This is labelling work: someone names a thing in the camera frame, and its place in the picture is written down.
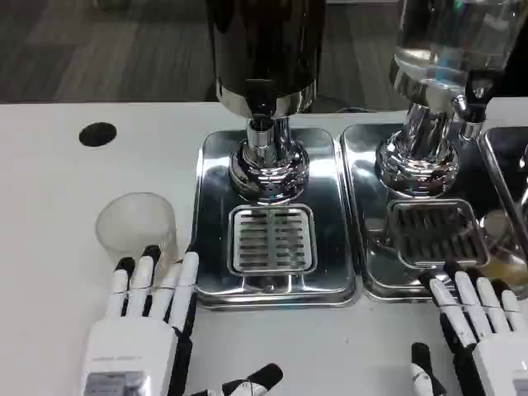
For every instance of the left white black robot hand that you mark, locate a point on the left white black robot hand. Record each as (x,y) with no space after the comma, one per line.
(123,350)

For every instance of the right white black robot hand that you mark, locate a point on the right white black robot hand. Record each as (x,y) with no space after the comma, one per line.
(501,363)

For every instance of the clear ribbed glass cup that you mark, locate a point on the clear ribbed glass cup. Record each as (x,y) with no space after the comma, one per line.
(132,224)

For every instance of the dark steel tray grid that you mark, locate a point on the dark steel tray grid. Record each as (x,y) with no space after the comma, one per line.
(433,235)

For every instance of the bright steel tray grid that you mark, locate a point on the bright steel tray grid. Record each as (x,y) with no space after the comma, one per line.
(272,241)

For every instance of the steel drip tray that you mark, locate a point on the steel drip tray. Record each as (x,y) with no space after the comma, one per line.
(367,198)
(509,165)
(330,247)

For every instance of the black round counter hole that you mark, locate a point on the black round counter hole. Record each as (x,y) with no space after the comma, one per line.
(97,134)

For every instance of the clear drink dispenser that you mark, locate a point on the clear drink dispenser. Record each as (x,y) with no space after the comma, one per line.
(429,136)

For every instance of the dark drink dispenser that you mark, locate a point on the dark drink dispenser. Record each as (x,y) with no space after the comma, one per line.
(264,53)

